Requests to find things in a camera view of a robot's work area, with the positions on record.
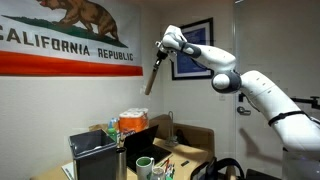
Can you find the green spray bottle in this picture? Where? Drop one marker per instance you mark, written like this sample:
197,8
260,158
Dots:
112,131

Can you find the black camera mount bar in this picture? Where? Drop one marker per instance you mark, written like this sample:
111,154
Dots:
313,100

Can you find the steel tumbler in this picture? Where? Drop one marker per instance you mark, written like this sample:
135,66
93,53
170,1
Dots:
121,169

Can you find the black open laptop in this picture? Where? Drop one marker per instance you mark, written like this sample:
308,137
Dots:
141,144

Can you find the orange paper towel multipack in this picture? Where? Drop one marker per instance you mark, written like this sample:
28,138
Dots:
134,119

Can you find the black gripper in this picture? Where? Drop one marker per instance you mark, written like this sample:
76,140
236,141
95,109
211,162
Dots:
160,56

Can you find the black headphones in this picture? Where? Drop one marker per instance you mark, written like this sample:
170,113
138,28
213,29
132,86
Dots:
224,169

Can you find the framed blue blueprint picture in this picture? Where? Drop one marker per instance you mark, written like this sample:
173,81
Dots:
185,68

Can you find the brown cardboard paper towel core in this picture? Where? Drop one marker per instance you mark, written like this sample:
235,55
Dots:
151,81

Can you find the brown cardboard box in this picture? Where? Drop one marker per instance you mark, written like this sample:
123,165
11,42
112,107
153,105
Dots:
194,136

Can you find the clear glass jar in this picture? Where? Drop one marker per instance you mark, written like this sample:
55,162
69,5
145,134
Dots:
158,173

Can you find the grey trash bin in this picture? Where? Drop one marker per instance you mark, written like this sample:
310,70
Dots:
94,156

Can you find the small black marker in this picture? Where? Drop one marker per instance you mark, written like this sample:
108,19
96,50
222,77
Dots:
184,163

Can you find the white paper sheet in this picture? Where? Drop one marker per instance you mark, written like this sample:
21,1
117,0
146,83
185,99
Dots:
68,170

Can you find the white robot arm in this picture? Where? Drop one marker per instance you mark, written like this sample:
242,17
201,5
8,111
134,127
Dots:
298,132

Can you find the pens bundle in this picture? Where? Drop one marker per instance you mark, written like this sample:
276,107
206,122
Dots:
169,169

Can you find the door lever handle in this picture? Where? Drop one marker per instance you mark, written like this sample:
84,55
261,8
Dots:
242,111

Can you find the California Republic flag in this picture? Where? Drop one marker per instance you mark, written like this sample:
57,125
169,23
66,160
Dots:
70,38

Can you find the white green mug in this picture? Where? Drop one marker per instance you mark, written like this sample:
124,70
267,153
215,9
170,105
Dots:
144,167

